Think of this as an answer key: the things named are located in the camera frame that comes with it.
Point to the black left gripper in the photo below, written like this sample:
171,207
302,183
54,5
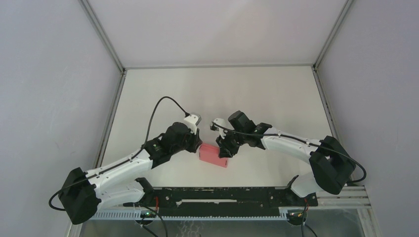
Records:
196,141

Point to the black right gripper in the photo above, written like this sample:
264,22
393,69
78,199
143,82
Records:
226,150

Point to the pink cardboard box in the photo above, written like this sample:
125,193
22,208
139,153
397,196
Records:
210,154

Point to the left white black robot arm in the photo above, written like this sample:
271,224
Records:
85,192

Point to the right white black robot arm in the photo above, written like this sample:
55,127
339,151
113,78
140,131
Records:
331,166

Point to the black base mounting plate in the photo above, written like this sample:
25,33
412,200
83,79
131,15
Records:
223,209

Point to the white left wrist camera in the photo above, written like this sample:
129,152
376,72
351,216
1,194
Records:
192,121

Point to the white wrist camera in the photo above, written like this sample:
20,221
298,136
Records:
192,121
218,125

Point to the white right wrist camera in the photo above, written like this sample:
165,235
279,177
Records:
218,125

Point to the white slotted cable duct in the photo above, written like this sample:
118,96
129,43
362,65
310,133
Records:
125,214

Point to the aluminium front frame rail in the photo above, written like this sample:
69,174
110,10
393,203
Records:
174,197

